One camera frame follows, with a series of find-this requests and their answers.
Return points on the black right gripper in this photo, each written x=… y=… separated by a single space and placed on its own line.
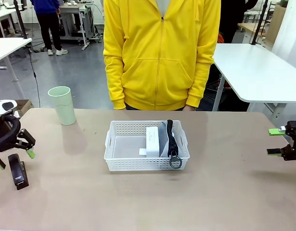
x=294 y=144

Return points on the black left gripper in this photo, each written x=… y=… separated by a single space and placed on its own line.
x=5 y=144

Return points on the black stapler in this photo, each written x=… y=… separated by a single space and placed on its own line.
x=16 y=170

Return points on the pale green plastic cup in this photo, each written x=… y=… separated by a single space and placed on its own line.
x=64 y=108

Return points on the white digital clock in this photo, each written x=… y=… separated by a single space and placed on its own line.
x=152 y=142

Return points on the white perforated plastic basket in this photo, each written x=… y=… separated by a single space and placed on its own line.
x=138 y=166

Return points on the person's left hand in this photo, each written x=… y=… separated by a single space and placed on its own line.
x=189 y=108

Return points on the small open cardboard box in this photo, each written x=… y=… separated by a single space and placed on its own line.
x=23 y=104

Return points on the large white table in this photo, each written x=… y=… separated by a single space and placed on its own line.
x=253 y=72

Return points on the grey fabric pouch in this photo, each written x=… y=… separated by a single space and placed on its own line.
x=163 y=142

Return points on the orange chair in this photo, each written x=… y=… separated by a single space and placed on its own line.
x=220 y=38

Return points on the wooden top table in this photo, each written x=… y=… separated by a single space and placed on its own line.
x=250 y=27

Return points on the black stand pole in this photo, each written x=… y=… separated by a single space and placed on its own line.
x=258 y=24

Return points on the tall brown cardboard box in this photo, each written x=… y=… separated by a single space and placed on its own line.
x=275 y=21

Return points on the white rectangular label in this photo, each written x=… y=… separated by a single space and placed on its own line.
x=142 y=151

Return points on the person in black clothes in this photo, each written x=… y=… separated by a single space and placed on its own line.
x=233 y=16

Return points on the person in blue top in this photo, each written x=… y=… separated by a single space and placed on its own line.
x=47 y=21

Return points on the person in yellow hoodie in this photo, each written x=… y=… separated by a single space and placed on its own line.
x=159 y=60

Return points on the grey metal workbench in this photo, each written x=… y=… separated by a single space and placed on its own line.
x=75 y=21

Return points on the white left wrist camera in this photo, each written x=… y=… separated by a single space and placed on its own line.
x=4 y=106

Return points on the white desk with dark frame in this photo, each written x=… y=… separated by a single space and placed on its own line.
x=3 y=14

